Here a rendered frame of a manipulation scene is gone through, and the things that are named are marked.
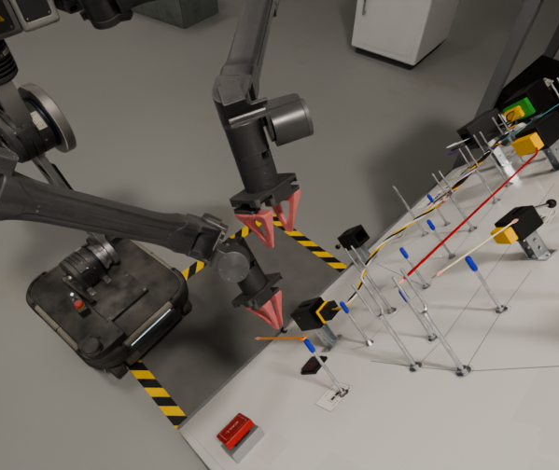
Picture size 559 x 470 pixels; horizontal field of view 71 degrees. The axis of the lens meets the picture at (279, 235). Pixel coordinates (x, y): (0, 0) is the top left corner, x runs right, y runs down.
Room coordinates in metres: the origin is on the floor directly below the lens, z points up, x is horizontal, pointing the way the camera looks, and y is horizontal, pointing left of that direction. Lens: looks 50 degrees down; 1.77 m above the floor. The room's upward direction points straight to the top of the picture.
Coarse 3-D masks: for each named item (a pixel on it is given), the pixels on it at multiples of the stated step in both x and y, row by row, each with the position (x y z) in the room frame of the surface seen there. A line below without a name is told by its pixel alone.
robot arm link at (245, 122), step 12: (264, 108) 0.52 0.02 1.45; (240, 120) 0.50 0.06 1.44; (252, 120) 0.49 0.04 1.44; (264, 120) 0.52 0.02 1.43; (228, 132) 0.48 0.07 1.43; (240, 132) 0.48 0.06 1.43; (252, 132) 0.48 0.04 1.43; (264, 132) 0.50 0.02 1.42; (240, 144) 0.47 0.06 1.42; (252, 144) 0.47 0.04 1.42; (264, 144) 0.48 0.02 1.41; (240, 156) 0.46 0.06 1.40; (252, 156) 0.46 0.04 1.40
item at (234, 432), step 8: (240, 416) 0.18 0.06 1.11; (232, 424) 0.17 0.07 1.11; (240, 424) 0.16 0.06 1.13; (248, 424) 0.16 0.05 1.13; (224, 432) 0.16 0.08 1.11; (232, 432) 0.15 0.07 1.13; (240, 432) 0.15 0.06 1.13; (248, 432) 0.16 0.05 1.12; (224, 440) 0.14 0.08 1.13; (232, 440) 0.14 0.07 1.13; (240, 440) 0.14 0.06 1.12
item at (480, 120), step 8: (488, 112) 0.90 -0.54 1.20; (496, 112) 0.89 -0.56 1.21; (472, 120) 0.92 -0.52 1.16; (480, 120) 0.88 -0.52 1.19; (488, 120) 0.88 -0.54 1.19; (496, 120) 0.88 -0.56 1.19; (504, 120) 0.88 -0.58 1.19; (464, 128) 0.88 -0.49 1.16; (472, 128) 0.87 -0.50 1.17; (480, 128) 0.87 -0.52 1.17; (488, 128) 0.87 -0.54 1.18; (496, 128) 0.86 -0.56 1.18; (504, 128) 0.86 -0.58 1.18; (464, 136) 0.90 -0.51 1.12; (472, 136) 0.85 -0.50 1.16; (480, 136) 0.85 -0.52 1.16; (488, 136) 0.85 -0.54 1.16; (472, 144) 0.86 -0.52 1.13; (496, 152) 0.84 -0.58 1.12; (496, 160) 0.84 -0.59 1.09; (504, 160) 0.83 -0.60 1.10
